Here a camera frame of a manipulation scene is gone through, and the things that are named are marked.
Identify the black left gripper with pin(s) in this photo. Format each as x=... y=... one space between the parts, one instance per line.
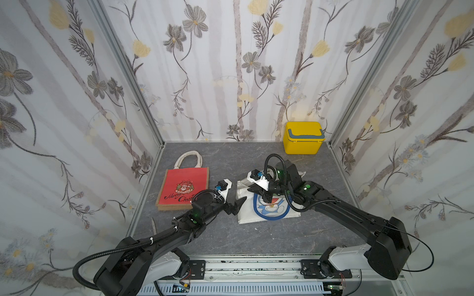
x=236 y=208

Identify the white Doraemon canvas bag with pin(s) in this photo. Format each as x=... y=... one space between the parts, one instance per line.
x=256 y=210

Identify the red Christmas jute bag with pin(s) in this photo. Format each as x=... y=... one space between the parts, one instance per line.
x=181 y=185

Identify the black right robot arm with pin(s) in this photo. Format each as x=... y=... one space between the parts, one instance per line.
x=386 y=246

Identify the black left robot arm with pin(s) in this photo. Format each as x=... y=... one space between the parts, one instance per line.
x=125 y=269

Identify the yellow lunch box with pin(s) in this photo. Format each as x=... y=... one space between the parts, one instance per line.
x=303 y=138

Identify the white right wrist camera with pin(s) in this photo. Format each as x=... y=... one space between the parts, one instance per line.
x=256 y=177

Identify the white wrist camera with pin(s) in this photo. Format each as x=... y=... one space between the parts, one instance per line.
x=256 y=177
x=223 y=187

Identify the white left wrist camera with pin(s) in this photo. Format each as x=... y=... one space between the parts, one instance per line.
x=223 y=187

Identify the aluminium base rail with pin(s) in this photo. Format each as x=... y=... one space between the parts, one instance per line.
x=189 y=269

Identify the white slotted cable duct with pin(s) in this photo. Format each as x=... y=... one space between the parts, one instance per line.
x=237 y=289

